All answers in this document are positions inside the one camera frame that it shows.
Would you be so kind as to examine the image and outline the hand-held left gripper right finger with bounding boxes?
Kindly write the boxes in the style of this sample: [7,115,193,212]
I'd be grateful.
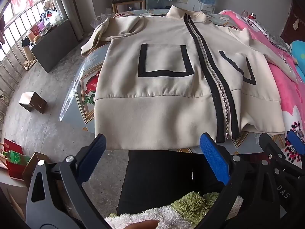
[200,132,261,229]

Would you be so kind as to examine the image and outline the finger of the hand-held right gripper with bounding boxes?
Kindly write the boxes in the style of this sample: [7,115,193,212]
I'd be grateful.
[257,132,299,228]
[287,131,305,156]

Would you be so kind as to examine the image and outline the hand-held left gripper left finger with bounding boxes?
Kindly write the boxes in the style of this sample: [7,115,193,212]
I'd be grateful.
[26,134,112,229]

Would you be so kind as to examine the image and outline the cream zip jacket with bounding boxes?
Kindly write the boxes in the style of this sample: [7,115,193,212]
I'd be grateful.
[80,5,303,149]

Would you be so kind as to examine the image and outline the person's left hand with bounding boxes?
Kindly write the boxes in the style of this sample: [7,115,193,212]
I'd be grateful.
[125,219,160,229]

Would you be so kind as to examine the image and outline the clear plastic table cover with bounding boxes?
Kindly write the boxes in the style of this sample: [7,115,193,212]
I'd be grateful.
[58,52,96,124]

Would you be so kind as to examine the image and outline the pink floral blanket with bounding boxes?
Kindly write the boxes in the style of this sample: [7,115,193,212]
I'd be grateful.
[218,10,305,170]

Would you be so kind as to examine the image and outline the patterned blue tablecloth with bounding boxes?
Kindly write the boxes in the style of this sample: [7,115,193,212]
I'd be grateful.
[59,8,286,155]

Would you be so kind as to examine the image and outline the person's black trousers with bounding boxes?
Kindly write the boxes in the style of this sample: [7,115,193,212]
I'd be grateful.
[117,149,229,215]

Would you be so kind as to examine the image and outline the open cardboard box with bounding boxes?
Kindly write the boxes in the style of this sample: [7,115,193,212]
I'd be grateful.
[22,151,51,182]

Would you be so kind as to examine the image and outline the green plastic bottle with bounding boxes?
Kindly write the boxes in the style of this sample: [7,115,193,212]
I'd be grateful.
[2,150,31,166]

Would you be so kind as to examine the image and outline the brown cardboard box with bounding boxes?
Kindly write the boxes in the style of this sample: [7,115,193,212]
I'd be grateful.
[18,91,47,114]

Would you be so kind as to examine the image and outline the red paper bag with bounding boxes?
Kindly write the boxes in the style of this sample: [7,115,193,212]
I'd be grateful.
[3,138,25,180]

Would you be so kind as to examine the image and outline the blue pillow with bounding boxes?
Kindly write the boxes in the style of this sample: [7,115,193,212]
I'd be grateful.
[289,40,305,65]

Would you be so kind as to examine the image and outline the silver quilted cover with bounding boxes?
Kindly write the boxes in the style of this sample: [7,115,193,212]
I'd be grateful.
[253,17,290,52]

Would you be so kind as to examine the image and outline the dark grey panel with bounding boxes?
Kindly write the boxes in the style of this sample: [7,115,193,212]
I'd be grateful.
[31,19,80,74]

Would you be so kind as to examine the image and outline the beige mannequin leg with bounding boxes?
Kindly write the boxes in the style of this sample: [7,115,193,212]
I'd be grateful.
[22,32,37,71]

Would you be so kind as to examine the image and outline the brown wooden door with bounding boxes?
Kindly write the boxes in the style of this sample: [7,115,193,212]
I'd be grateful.
[285,0,305,36]

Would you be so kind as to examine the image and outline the white plastic bag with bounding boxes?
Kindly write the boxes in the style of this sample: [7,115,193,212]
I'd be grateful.
[45,11,63,25]

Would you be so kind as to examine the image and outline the metal window railing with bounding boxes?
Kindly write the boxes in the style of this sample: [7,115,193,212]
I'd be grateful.
[0,0,60,101]

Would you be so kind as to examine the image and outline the white water dispenser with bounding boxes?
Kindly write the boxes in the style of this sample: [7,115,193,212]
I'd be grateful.
[200,3,216,13]

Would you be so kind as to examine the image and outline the grey curtain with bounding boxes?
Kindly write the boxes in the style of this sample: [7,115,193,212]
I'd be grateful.
[49,0,85,41]

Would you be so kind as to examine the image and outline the empty clear water bottle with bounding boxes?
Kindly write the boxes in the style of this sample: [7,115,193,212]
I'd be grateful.
[148,0,167,10]

